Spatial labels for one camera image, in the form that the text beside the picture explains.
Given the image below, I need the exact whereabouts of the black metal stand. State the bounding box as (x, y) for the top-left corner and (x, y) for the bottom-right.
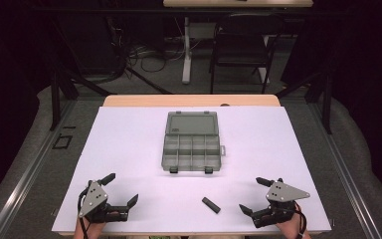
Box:
(275, 64), (334, 135)
(47, 13), (174, 132)

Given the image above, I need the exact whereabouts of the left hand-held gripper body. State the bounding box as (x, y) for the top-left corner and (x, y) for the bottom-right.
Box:
(78, 179), (129, 224)

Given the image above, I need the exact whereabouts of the light wooden desk top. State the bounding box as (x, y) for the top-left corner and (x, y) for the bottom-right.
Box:
(162, 0), (314, 9)

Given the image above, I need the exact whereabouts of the person's right hand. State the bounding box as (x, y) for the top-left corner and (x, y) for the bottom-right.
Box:
(276, 201), (310, 239)

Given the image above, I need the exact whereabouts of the bundle of floor cables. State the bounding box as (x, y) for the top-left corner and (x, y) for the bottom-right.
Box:
(122, 36), (187, 75)

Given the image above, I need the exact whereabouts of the wooden table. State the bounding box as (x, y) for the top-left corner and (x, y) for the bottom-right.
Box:
(58, 94), (316, 237)

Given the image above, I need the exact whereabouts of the metal floor rail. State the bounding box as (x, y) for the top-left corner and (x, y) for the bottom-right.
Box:
(0, 99), (78, 239)
(307, 103), (382, 239)

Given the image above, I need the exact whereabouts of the person's left hand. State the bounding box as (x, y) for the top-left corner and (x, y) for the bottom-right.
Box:
(73, 217), (107, 239)

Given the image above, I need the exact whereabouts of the black chair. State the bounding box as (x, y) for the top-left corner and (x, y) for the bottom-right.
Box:
(208, 13), (287, 96)

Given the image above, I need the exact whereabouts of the white desk leg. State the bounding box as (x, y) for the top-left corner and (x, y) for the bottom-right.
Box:
(259, 34), (271, 85)
(181, 16), (194, 85)

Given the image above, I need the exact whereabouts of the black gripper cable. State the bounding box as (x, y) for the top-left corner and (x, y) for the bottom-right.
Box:
(77, 187), (92, 239)
(292, 199), (308, 239)

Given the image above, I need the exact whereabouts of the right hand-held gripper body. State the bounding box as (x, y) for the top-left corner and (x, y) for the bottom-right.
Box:
(252, 177), (311, 229)

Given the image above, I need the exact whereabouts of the grey clear compartment box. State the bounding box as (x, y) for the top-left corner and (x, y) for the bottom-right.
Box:
(160, 111), (227, 175)

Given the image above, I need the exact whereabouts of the white table mat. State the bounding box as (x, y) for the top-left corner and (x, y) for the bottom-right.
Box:
(51, 106), (332, 234)

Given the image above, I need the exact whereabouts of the small black stick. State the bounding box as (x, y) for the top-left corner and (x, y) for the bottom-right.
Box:
(201, 196), (222, 214)

